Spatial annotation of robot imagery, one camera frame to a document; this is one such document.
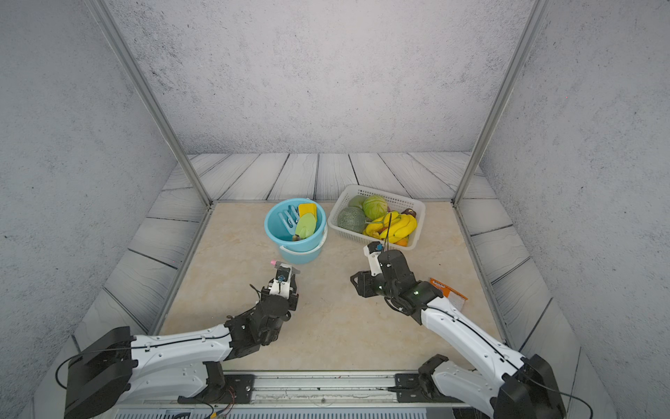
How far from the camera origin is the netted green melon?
39.9 inches

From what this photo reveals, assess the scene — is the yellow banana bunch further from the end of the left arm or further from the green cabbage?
the end of the left arm

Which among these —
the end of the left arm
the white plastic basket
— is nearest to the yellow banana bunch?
the white plastic basket

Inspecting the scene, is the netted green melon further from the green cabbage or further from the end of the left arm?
the end of the left arm

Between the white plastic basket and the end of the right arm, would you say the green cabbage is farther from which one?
the end of the right arm

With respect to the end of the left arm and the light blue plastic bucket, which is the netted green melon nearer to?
the light blue plastic bucket

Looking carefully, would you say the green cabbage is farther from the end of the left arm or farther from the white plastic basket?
the end of the left arm

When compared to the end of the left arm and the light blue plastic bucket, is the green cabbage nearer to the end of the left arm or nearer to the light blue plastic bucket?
the light blue plastic bucket

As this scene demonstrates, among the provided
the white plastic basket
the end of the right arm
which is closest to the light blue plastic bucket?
the white plastic basket

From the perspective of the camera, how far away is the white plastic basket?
0.98 metres

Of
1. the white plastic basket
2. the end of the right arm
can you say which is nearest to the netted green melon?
the white plastic basket

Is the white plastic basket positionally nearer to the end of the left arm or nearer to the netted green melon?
the netted green melon

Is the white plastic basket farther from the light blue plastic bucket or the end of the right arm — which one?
the end of the right arm

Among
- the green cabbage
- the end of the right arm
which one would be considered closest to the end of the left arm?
the end of the right arm

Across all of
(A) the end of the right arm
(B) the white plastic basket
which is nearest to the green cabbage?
(B) the white plastic basket
